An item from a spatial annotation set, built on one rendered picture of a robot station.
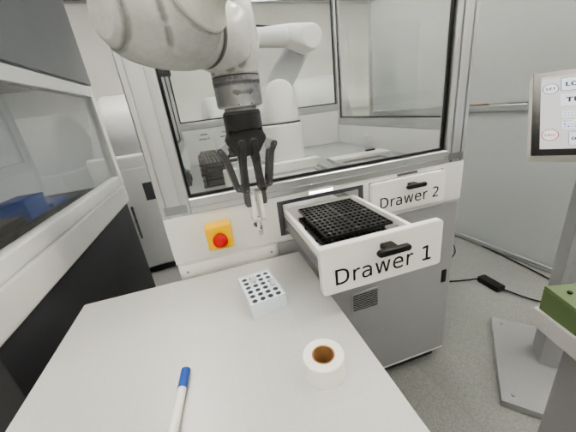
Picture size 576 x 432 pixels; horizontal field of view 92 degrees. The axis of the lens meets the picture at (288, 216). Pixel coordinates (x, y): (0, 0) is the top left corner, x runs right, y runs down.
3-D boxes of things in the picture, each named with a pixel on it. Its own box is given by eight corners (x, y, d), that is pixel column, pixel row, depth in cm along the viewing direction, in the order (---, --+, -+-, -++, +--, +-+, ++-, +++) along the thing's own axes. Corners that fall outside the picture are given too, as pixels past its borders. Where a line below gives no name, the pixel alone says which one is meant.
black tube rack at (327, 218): (392, 244, 71) (393, 221, 69) (328, 261, 67) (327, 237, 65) (350, 216, 91) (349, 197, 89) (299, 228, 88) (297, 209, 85)
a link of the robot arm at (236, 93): (265, 72, 51) (269, 107, 53) (252, 78, 59) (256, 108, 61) (215, 76, 48) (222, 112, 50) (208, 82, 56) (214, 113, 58)
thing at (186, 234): (459, 198, 105) (464, 159, 99) (176, 266, 82) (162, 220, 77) (343, 161, 191) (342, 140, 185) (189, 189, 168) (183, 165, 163)
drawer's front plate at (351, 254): (440, 263, 64) (444, 219, 60) (323, 297, 58) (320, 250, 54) (434, 259, 66) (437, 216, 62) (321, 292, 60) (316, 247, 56)
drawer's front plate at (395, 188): (444, 199, 100) (447, 169, 96) (372, 216, 94) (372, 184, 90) (440, 198, 102) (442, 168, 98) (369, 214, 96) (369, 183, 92)
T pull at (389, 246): (412, 249, 56) (412, 243, 55) (379, 259, 54) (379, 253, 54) (400, 243, 59) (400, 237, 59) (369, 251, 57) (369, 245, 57)
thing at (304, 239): (429, 255, 65) (430, 231, 63) (327, 285, 59) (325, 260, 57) (347, 206, 101) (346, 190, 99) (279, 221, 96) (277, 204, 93)
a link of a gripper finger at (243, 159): (246, 140, 56) (239, 141, 55) (251, 194, 60) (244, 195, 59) (241, 139, 59) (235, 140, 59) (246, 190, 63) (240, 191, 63)
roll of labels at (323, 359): (353, 377, 47) (352, 359, 45) (318, 398, 44) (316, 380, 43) (330, 349, 53) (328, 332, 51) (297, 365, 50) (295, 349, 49)
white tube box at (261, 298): (287, 306, 66) (285, 292, 64) (253, 319, 63) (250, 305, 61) (270, 280, 76) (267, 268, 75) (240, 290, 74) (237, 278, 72)
